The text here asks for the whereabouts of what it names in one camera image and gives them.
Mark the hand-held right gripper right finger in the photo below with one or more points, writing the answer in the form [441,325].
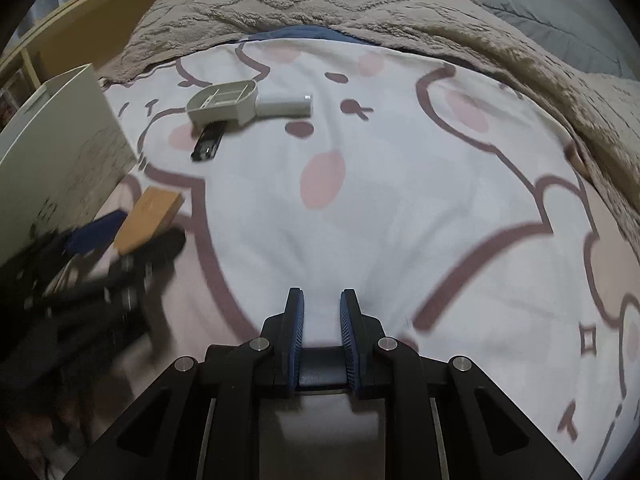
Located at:
[348,340]

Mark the wooden shelf unit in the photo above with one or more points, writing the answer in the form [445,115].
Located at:
[90,25]

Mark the small black stick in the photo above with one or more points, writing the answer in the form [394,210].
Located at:
[207,145]

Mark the beige fluffy blanket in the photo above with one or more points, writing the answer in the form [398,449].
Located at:
[310,0]

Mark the white cardboard box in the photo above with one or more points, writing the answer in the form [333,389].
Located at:
[55,150]

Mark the grey duvet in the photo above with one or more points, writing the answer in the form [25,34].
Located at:
[525,15]

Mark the rectangular wooden block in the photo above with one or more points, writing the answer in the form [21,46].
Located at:
[147,217]

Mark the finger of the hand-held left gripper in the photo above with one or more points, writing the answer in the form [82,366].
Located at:
[155,247]
[95,232]

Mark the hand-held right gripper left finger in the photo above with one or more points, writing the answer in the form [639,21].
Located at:
[296,340]

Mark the dark blue cloth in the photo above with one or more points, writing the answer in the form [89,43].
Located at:
[300,34]

